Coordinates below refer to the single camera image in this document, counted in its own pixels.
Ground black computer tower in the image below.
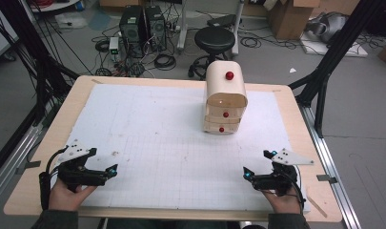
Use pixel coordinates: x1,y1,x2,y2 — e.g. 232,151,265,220
144,5,168,53
118,5,147,59

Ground person's left hand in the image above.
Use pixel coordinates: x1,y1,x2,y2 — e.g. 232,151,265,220
48,178,97,212

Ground person's right hand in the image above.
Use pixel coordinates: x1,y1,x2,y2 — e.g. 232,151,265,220
262,187,305,216

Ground black metal frame stand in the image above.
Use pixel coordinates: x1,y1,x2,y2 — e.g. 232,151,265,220
0,0,81,179
288,0,385,139

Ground white desk leg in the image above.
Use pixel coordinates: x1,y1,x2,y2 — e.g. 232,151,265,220
176,0,189,52

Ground thin wooden stick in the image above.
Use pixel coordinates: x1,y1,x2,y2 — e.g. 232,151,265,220
306,196,329,219

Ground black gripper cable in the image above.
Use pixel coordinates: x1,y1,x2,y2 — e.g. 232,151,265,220
38,146,70,212
284,164,307,215

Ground white floor board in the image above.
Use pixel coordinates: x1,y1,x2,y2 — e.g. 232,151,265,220
299,31,370,59

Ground grey bag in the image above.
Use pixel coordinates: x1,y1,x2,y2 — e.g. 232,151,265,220
305,11,351,44

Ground black round stool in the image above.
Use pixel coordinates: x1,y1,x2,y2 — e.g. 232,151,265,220
187,26,236,80

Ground white gridded mat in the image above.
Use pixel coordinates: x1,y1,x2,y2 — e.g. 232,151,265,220
50,83,312,214

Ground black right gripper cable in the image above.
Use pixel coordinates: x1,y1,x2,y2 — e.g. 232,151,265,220
284,164,307,215

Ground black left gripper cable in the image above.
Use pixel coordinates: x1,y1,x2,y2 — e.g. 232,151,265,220
38,146,70,212

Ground aluminium rail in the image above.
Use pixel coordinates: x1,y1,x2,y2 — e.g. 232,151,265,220
0,122,46,209
299,104,363,229

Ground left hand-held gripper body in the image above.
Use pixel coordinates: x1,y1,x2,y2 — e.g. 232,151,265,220
56,139,108,193

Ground coiled black cable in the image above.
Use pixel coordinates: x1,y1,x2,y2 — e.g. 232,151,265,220
153,52,177,72

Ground cream drawer cabinet red knobs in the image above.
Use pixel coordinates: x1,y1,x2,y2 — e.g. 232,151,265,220
202,59,249,135

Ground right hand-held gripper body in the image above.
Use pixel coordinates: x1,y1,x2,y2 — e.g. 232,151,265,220
253,147,315,198

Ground small grey power box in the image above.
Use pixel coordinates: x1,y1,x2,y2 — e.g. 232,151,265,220
109,36,121,63

